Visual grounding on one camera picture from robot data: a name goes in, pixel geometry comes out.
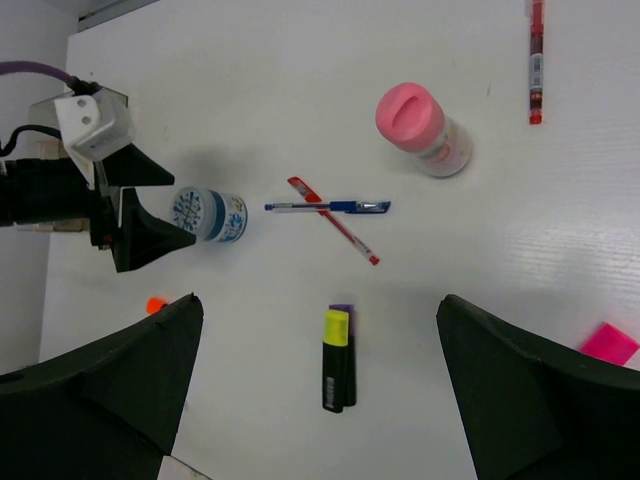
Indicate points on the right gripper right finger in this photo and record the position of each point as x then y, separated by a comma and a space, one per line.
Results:
534, 409

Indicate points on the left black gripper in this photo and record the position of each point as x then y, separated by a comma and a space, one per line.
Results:
118, 221

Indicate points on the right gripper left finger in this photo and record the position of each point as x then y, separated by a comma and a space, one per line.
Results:
110, 409

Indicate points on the blue patterned round jar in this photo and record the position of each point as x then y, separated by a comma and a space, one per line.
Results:
209, 215

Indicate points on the orange cap highlighter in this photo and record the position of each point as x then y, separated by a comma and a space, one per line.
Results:
155, 304

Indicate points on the pink cap highlighter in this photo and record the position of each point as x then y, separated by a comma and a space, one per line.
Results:
609, 344

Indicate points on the clear compartment organizer tray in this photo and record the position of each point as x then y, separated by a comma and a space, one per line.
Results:
48, 148

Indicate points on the red gel pen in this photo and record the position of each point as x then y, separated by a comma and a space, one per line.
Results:
310, 196

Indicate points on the yellow cap highlighter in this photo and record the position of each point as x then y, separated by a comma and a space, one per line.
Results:
335, 355

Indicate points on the blue gel pen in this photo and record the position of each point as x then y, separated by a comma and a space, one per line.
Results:
347, 207

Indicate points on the red pen near jar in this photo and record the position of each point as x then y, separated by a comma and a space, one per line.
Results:
536, 61

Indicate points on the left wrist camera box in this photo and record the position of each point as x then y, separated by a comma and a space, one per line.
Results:
93, 127

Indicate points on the aluminium table edge rail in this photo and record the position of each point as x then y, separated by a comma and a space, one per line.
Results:
95, 12

